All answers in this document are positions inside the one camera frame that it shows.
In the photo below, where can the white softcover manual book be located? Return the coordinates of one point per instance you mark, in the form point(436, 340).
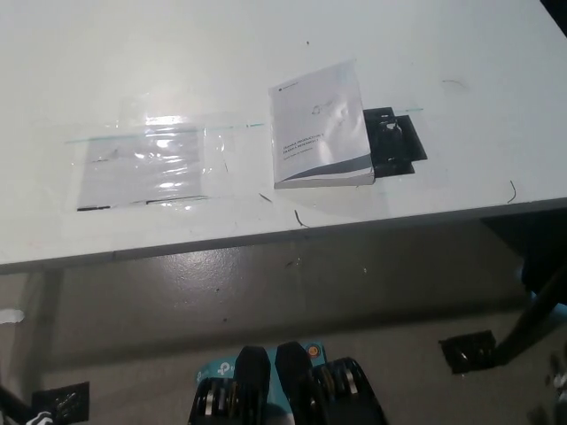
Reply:
point(319, 128)

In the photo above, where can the laminated paper sheet clear plastic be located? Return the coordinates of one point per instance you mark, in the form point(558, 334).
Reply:
point(142, 172)

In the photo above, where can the white floor tape patch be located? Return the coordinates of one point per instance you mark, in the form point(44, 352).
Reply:
point(11, 316)

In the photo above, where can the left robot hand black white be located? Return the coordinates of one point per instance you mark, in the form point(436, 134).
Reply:
point(39, 417)

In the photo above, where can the dark desk underframe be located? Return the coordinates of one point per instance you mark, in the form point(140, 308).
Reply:
point(531, 234)

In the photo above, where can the robot torso black teal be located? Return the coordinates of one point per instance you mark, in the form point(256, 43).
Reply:
point(283, 389)

